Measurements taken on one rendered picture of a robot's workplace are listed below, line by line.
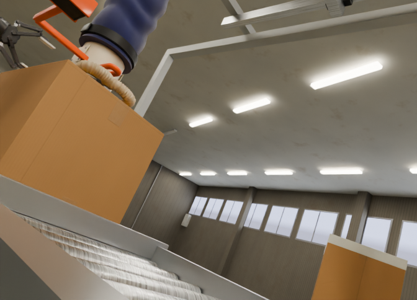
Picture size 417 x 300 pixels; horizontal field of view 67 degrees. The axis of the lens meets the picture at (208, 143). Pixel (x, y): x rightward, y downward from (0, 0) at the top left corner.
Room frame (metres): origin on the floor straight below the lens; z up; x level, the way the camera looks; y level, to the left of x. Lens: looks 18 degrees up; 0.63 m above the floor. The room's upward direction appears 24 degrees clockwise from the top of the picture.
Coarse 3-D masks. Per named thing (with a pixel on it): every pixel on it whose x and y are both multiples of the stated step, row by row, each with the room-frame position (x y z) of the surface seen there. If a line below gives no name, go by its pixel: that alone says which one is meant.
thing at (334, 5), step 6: (330, 0) 2.08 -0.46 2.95; (336, 0) 2.05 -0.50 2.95; (342, 0) 2.11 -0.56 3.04; (348, 0) 2.09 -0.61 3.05; (330, 6) 2.13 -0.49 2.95; (336, 6) 2.11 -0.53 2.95; (342, 6) 2.13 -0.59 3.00; (330, 12) 2.19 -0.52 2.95; (336, 12) 2.17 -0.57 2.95; (342, 12) 2.16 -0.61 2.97
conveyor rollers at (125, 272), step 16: (32, 224) 0.73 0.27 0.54; (64, 240) 0.69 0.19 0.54; (80, 240) 0.82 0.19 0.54; (80, 256) 0.62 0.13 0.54; (96, 256) 0.65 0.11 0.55; (112, 256) 0.78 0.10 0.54; (128, 256) 0.93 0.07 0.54; (96, 272) 0.54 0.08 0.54; (112, 272) 0.57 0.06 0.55; (128, 272) 0.70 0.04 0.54; (144, 272) 0.74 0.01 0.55; (160, 272) 0.90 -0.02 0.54; (128, 288) 0.49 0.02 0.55; (144, 288) 0.62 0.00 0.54; (160, 288) 0.65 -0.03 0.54; (176, 288) 0.69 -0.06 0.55; (192, 288) 0.86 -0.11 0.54
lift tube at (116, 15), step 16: (112, 0) 1.04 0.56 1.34; (128, 0) 1.01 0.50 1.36; (144, 0) 1.03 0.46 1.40; (160, 0) 1.07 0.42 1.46; (96, 16) 1.04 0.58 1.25; (112, 16) 1.01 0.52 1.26; (128, 16) 1.03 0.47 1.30; (144, 16) 1.05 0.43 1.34; (160, 16) 1.14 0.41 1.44; (128, 32) 1.03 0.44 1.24; (144, 32) 1.09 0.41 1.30; (112, 48) 1.03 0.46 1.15; (128, 64) 1.10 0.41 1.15
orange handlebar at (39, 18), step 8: (48, 8) 0.81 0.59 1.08; (56, 8) 0.77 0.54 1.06; (40, 16) 0.86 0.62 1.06; (48, 16) 0.83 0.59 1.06; (40, 24) 0.91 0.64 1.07; (48, 24) 0.92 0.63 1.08; (48, 32) 0.94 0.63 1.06; (56, 32) 0.94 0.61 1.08; (64, 40) 0.96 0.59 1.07; (72, 48) 0.99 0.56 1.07; (80, 56) 1.02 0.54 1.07; (104, 64) 1.01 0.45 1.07; (112, 64) 1.00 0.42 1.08; (112, 72) 1.04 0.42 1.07; (120, 72) 1.02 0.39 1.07
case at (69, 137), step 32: (64, 64) 0.78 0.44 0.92; (0, 96) 1.04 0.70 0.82; (32, 96) 0.83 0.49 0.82; (64, 96) 0.81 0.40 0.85; (96, 96) 0.86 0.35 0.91; (0, 128) 0.88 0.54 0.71; (32, 128) 0.79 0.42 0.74; (64, 128) 0.84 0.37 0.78; (96, 128) 0.89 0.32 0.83; (128, 128) 0.96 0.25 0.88; (0, 160) 0.78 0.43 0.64; (32, 160) 0.82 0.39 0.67; (64, 160) 0.87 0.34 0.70; (96, 160) 0.93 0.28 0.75; (128, 160) 1.00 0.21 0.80; (64, 192) 0.90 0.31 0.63; (96, 192) 0.97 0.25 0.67; (128, 192) 1.04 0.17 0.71
